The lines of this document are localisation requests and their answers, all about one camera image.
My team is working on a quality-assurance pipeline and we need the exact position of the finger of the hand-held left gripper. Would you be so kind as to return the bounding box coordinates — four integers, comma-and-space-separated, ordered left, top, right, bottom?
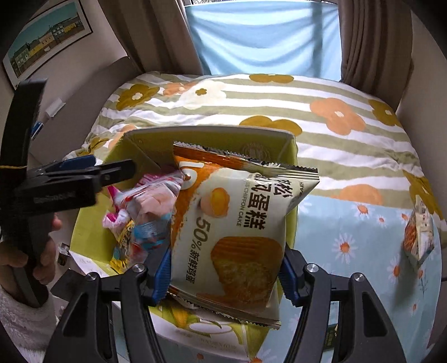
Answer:
92, 159, 137, 186
52, 155, 98, 172

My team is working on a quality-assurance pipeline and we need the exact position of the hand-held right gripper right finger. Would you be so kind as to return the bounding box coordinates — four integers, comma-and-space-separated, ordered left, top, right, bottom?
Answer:
277, 242, 407, 363

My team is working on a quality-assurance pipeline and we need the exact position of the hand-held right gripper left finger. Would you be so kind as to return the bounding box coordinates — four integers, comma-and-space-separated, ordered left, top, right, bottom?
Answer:
44, 249, 173, 363

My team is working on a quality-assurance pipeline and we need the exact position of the green cardboard box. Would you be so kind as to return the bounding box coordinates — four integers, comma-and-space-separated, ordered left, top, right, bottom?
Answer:
68, 125, 299, 363

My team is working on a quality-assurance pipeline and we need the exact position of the orange white cake packet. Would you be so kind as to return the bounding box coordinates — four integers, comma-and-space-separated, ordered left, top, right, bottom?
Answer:
168, 140, 320, 329

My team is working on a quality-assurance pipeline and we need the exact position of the person's left hand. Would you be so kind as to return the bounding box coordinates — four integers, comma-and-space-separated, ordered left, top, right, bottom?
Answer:
0, 214, 63, 287

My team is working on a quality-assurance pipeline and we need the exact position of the yellow snack packet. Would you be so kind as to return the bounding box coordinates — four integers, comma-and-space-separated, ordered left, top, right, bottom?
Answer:
110, 220, 147, 274

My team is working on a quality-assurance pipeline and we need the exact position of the pink white snack packet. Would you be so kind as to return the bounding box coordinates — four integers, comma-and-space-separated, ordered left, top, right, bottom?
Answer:
117, 170, 185, 224

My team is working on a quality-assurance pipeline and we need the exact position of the small white box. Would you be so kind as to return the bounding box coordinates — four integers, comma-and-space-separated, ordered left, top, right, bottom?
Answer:
45, 98, 66, 117

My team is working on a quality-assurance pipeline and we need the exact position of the beige headboard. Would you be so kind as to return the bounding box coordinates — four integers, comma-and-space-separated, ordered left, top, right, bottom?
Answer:
30, 58, 144, 164

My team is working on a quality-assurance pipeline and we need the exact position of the orange grey snack packet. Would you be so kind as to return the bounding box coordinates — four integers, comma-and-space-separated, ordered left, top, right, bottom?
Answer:
403, 195, 435, 269

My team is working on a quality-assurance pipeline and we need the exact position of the beige curtain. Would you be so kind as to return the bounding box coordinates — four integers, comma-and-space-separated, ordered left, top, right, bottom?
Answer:
101, 0, 210, 75
335, 0, 416, 95

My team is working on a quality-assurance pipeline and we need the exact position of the floral striped quilt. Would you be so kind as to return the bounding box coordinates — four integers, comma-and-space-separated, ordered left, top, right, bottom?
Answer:
75, 71, 447, 245

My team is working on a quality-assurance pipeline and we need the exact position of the light blue window cloth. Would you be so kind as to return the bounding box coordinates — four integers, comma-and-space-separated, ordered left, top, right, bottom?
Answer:
183, 0, 343, 82

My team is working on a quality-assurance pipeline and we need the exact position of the framed wall poster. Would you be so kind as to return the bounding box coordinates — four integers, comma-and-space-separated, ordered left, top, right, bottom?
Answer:
2, 0, 94, 88

